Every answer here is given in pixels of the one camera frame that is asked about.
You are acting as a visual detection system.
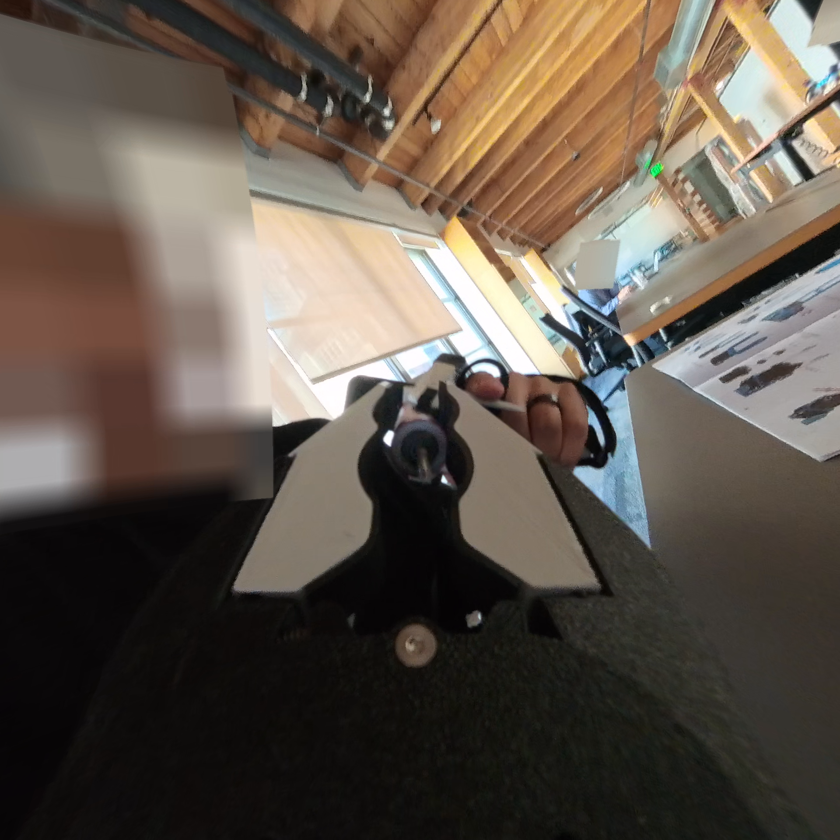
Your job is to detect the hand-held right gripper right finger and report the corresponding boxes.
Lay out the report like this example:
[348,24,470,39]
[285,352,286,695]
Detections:
[438,375,605,595]

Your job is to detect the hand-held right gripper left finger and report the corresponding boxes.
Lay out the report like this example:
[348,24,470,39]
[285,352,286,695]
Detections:
[231,381,398,597]

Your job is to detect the red electric screwdriver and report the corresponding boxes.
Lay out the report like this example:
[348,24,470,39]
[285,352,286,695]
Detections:
[387,420,454,488]

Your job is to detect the grey work desk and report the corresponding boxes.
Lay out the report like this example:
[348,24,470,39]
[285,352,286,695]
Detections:
[623,259,840,840]

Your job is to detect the desk with orange edge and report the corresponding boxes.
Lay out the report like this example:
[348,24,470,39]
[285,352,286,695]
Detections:
[617,203,840,347]

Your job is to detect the person's left hand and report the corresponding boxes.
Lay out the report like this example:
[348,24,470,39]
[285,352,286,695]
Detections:
[467,369,590,468]

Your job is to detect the beige roller blind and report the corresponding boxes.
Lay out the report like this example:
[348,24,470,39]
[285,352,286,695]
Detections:
[251,200,463,385]

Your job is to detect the black office chair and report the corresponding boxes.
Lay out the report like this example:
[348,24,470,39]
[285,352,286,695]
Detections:
[539,289,641,395]

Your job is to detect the person's black-clad torso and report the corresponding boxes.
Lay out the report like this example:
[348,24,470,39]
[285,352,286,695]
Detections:
[0,486,283,756]

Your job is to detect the printed instruction sheet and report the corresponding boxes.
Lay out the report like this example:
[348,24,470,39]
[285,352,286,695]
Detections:
[653,259,840,462]

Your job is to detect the black ceiling pipes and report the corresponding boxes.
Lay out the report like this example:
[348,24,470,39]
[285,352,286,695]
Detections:
[59,0,398,139]

